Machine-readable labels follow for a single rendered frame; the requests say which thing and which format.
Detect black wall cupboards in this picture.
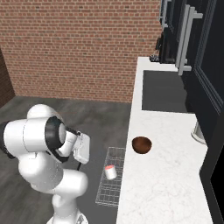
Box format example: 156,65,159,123
155,0,224,224

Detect white cup with red top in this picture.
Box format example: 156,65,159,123
104,164,118,181

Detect wire dishwasher rack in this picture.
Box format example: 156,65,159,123
94,146,127,207

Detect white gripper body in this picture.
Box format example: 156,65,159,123
73,132,92,165

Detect brown bowl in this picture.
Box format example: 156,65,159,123
131,136,153,155

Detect small black appliance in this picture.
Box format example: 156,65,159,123
149,53,161,63

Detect silver cupboard handle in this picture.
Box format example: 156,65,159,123
158,0,170,29
181,6,204,76
175,3,191,68

